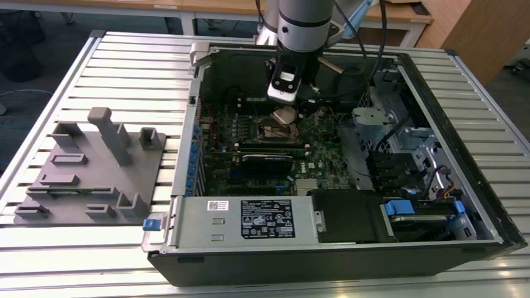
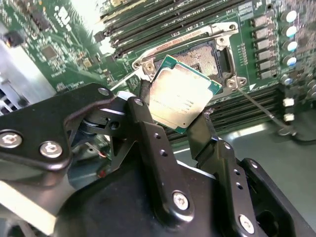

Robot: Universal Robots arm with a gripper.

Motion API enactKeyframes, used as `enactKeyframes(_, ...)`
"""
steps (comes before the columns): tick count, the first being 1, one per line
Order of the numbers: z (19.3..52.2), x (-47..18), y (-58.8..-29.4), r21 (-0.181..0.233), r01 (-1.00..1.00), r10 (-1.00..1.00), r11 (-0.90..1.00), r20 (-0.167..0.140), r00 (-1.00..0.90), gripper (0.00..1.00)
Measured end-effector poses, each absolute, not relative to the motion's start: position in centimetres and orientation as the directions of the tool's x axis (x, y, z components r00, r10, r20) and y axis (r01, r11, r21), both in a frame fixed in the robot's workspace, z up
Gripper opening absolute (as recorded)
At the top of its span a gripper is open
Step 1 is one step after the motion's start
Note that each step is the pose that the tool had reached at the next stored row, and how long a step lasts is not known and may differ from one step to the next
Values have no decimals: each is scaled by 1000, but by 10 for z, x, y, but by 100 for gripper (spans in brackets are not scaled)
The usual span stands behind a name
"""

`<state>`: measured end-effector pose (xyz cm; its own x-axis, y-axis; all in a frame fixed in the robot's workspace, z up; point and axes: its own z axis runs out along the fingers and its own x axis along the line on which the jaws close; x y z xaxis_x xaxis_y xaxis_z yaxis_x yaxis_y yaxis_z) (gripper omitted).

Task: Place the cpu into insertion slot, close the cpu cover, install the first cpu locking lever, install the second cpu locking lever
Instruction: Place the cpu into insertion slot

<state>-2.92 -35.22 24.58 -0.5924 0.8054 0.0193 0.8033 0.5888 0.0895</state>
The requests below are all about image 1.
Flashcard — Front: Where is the silver CPU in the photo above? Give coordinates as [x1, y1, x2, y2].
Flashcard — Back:
[270, 106, 298, 125]

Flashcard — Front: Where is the metal socket cover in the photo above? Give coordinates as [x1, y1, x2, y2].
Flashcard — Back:
[289, 114, 328, 137]

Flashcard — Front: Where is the green motherboard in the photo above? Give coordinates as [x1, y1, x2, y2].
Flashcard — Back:
[198, 102, 362, 198]

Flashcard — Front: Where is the black graphics card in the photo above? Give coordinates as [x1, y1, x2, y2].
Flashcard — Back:
[242, 153, 296, 178]

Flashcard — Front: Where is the silver chipset heatsink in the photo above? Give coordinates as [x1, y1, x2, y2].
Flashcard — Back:
[296, 178, 321, 191]

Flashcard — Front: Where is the black disk bay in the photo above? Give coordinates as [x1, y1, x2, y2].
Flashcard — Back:
[366, 151, 428, 196]

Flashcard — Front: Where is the black fan shroud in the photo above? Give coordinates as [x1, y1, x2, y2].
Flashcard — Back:
[309, 189, 398, 245]

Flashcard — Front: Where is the black rating label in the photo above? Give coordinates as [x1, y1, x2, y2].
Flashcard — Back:
[241, 199, 297, 239]

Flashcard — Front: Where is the hard disk in blue carrier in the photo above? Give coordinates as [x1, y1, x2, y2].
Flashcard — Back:
[380, 199, 453, 243]

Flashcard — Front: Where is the wooden cabinet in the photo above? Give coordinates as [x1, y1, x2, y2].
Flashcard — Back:
[416, 0, 530, 91]

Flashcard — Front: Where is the silver power supply unit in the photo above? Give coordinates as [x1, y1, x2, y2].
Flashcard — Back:
[163, 195, 329, 249]

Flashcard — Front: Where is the grey parts rack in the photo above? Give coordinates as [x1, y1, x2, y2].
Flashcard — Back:
[13, 107, 169, 225]

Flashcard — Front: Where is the black PC case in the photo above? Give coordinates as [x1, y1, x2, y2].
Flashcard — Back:
[141, 42, 529, 288]

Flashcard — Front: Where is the green RAM stick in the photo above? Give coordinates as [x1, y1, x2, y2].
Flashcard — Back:
[49, 188, 93, 196]

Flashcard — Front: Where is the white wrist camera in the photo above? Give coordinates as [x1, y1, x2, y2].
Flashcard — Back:
[268, 61, 301, 104]

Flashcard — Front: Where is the silver metal bracket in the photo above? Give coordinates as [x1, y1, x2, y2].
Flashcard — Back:
[350, 107, 400, 128]

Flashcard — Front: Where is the black curved cable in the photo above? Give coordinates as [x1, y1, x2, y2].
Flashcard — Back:
[374, 114, 412, 153]

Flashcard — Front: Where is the grey case latch handle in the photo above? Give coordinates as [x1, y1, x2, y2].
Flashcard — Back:
[189, 42, 213, 68]

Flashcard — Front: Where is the black camera cable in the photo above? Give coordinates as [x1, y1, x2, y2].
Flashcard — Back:
[318, 0, 390, 103]

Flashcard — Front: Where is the wooden desk white frame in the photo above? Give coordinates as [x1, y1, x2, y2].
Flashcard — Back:
[182, 0, 436, 48]

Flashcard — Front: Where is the coloured wire bundle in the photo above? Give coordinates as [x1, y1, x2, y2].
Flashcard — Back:
[439, 182, 463, 200]

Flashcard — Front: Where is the blue floor cable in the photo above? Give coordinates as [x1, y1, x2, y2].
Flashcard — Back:
[0, 88, 57, 129]

